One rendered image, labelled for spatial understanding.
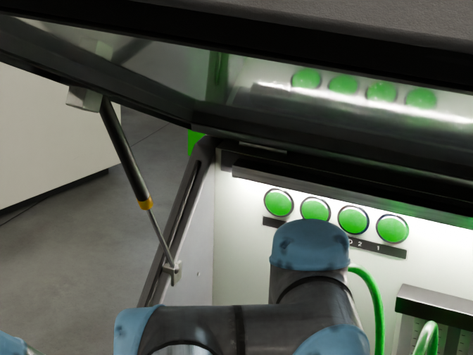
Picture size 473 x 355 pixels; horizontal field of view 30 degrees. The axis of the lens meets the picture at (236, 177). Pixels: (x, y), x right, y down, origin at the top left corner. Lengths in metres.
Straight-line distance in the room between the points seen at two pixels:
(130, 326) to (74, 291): 2.85
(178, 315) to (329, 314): 0.13
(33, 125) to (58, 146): 0.19
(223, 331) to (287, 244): 0.13
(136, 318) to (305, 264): 0.17
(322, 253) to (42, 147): 3.32
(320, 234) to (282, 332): 0.13
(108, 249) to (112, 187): 0.56
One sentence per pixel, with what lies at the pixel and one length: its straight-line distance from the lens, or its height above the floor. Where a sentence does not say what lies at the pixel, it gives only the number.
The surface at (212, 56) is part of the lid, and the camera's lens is 0.64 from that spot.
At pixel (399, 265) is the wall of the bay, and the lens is 1.36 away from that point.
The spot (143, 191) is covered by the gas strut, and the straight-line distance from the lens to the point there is 1.18.
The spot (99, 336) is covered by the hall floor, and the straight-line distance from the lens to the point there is 3.35.
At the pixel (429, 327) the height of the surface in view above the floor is 1.38.
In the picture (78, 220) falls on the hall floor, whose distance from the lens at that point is 4.07.
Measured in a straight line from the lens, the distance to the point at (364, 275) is 1.21.
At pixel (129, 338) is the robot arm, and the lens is 0.75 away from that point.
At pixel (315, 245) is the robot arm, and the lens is 0.83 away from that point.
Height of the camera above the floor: 2.05
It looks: 28 degrees down
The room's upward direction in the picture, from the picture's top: 2 degrees clockwise
